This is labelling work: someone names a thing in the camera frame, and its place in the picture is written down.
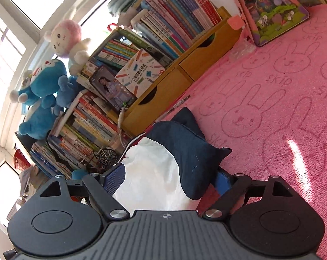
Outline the colourful cartoon gift bag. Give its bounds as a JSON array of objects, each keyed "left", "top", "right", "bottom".
[{"left": 235, "top": 0, "right": 311, "bottom": 47}]

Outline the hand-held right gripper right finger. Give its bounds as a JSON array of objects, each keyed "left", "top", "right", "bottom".
[{"left": 203, "top": 169, "right": 299, "bottom": 221}]

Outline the pink rabbit-print blanket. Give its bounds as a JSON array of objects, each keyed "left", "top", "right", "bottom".
[{"left": 153, "top": 3, "right": 327, "bottom": 260}]

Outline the miniature bicycle model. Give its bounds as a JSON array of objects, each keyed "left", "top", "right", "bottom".
[{"left": 82, "top": 146, "right": 118, "bottom": 172}]

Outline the row of thin colourful books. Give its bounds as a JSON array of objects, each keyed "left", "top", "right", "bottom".
[{"left": 79, "top": 28, "right": 175, "bottom": 98}]

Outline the row of red blue books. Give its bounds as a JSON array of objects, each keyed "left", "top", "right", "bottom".
[{"left": 131, "top": 0, "right": 224, "bottom": 55}]

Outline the wooden drawer organizer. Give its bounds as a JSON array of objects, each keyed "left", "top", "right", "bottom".
[{"left": 121, "top": 7, "right": 243, "bottom": 139}]

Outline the white pencil-print box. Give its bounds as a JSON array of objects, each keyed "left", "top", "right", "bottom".
[{"left": 115, "top": 48, "right": 166, "bottom": 98}]

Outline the red mesh basket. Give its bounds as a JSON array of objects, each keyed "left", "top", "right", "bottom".
[{"left": 14, "top": 149, "right": 31, "bottom": 172}]

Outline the beige charging cable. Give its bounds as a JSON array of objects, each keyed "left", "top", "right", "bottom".
[{"left": 117, "top": 101, "right": 129, "bottom": 142}]

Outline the grey pen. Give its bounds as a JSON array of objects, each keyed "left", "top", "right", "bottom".
[{"left": 173, "top": 95, "right": 191, "bottom": 109}]

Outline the smartphone with lit screen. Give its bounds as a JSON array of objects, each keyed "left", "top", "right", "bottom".
[{"left": 89, "top": 65, "right": 138, "bottom": 111}]

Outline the blue cat plush toy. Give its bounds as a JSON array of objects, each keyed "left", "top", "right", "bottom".
[{"left": 10, "top": 58, "right": 69, "bottom": 136}]

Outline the small round blue plush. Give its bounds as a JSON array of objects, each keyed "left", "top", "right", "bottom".
[{"left": 71, "top": 168, "right": 88, "bottom": 181}]

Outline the pink and white plush toy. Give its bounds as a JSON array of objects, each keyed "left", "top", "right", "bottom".
[{"left": 44, "top": 19, "right": 91, "bottom": 76}]

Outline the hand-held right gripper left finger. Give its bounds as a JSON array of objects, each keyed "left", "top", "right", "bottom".
[{"left": 39, "top": 165, "right": 130, "bottom": 221}]

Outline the clear plastic wrapper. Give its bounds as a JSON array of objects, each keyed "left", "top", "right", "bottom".
[{"left": 229, "top": 36, "right": 258, "bottom": 60}]

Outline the stack of papers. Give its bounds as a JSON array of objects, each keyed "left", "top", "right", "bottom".
[{"left": 18, "top": 165, "right": 44, "bottom": 196}]

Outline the navy and white jacket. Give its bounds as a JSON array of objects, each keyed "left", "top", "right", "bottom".
[{"left": 112, "top": 107, "right": 232, "bottom": 212}]

